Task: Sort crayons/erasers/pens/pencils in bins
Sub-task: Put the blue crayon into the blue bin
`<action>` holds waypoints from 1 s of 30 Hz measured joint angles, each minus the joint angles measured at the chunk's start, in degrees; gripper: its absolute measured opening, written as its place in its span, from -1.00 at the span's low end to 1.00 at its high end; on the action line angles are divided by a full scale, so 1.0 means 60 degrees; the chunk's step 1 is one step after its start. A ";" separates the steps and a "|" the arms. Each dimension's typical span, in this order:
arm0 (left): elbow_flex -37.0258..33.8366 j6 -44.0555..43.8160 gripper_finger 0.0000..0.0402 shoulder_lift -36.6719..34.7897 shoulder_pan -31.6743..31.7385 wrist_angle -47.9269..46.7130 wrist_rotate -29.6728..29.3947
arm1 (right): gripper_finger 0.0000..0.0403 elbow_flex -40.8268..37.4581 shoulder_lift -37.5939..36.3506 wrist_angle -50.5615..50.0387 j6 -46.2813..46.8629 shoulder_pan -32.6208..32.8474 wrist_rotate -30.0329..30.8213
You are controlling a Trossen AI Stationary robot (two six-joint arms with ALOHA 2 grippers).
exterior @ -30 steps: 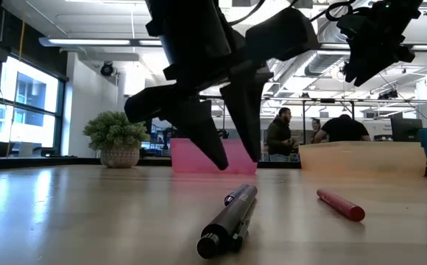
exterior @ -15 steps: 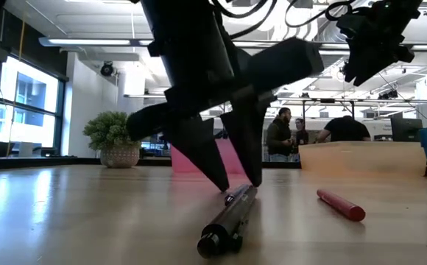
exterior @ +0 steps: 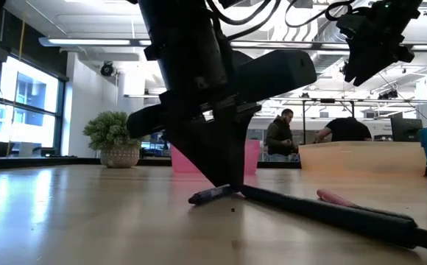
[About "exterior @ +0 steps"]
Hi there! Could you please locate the pink plastic bin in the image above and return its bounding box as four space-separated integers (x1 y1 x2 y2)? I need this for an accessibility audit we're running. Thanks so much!
169 138 261 176

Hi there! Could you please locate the black aluminium table frame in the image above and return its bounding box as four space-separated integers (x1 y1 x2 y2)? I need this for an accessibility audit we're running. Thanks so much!
0 156 303 171

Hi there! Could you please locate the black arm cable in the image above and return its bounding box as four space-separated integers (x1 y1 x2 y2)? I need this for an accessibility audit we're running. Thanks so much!
205 0 284 41
284 0 353 29

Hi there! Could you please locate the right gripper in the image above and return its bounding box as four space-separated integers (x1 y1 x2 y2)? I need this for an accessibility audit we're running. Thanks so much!
336 0 424 88

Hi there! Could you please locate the person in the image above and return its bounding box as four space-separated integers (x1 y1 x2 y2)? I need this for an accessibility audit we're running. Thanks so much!
264 107 300 163
313 116 373 144

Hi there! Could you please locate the orange plastic bin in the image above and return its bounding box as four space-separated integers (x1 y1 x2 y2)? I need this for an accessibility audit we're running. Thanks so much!
297 141 427 177

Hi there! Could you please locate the blue pen with white print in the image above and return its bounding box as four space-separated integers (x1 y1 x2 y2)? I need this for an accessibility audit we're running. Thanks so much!
188 184 236 206

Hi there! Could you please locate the red pen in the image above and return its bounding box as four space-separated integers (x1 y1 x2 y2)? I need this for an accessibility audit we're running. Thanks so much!
316 188 360 209

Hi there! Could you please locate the black background rig frame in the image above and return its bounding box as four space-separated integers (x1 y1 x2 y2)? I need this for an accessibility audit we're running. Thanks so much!
257 93 427 145

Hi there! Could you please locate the black monitor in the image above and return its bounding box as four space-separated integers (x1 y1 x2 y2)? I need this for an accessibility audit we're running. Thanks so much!
389 116 423 143

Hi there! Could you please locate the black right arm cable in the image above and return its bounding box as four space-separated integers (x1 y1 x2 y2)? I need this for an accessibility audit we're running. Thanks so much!
284 0 353 29

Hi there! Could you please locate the long ceiling light bar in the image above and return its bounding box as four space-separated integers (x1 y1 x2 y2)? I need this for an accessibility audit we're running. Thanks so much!
38 35 427 52

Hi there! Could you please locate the black ceiling lamp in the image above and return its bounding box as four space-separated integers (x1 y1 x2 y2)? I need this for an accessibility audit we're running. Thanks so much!
100 61 115 77

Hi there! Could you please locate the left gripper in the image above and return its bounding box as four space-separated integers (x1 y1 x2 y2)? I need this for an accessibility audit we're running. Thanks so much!
126 49 318 191

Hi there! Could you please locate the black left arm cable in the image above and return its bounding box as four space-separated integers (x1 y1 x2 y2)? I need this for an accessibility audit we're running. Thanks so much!
205 0 284 41

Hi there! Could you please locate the black pen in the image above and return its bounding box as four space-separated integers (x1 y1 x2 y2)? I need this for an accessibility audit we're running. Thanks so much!
239 184 427 255

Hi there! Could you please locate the artificial plant in white pot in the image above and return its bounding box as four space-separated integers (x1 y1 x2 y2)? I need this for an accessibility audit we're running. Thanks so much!
83 110 151 169

